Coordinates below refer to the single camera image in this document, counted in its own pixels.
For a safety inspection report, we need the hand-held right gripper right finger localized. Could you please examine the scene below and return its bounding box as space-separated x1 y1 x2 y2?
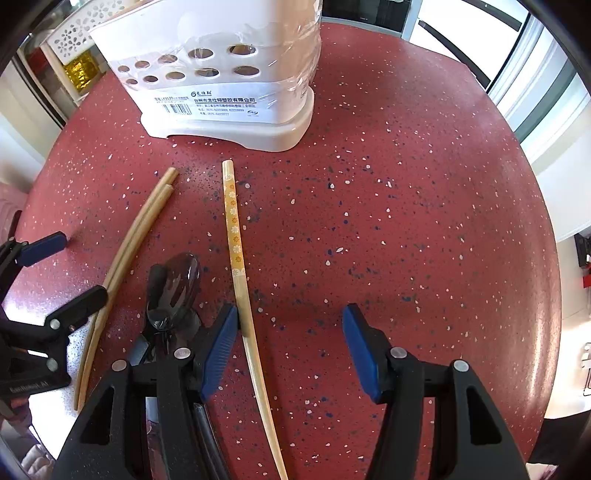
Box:
342 302 530 480

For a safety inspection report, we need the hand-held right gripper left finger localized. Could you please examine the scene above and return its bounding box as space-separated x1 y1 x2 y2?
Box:
51 302 239 480

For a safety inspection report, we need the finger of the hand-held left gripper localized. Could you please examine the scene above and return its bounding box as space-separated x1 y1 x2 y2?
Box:
0 232 68 296
0 284 110 354

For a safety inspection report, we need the smoky black plastic spoon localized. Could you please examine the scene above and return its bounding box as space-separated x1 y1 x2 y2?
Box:
154 251 232 480
127 264 185 444

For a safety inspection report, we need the yellow floral wooden chopstick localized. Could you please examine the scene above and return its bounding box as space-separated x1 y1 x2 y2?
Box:
222 159 290 480

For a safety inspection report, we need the cream plastic utensil holder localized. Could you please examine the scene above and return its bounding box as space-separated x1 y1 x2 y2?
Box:
89 0 323 152

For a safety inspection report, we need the person's left hand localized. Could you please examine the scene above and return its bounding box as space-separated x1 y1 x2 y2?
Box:
0 396 34 432

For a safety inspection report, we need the gold foil package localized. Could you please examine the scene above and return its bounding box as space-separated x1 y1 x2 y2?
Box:
63 52 100 92

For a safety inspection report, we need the cream plastic storage cart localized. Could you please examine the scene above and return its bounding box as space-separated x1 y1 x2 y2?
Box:
39 0 118 96

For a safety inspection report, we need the white refrigerator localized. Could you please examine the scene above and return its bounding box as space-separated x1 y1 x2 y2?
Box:
401 0 525 95

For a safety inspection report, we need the black built-in oven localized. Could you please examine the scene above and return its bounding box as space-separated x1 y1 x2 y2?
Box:
323 0 419 36

